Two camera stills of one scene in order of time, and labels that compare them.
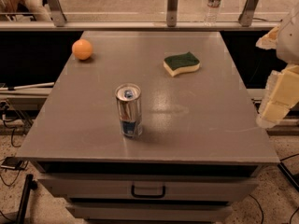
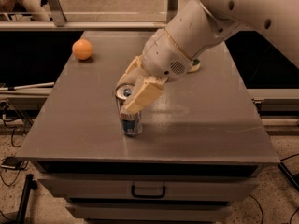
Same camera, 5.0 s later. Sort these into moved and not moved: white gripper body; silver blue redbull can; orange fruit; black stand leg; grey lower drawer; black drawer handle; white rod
Moved: white gripper body
Not moved: white rod; black drawer handle; silver blue redbull can; grey lower drawer; orange fruit; black stand leg
